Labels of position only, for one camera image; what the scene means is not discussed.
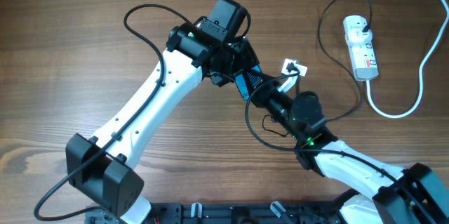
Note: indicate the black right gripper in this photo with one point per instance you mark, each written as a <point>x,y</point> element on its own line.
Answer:
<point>262,88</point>

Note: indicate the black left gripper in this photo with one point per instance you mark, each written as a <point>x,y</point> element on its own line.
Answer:
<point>243,55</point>

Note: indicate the teal screen smartphone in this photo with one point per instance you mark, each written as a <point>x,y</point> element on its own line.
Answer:
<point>247,82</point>

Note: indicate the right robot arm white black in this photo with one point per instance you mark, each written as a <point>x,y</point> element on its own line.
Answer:
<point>383,193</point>

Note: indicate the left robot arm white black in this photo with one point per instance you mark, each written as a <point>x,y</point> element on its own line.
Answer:
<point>102,166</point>

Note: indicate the white charger plug adapter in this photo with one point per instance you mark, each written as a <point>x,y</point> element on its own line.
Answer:
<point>357,37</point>

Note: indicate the white power strip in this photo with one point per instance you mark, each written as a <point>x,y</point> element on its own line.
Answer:
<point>363,60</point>

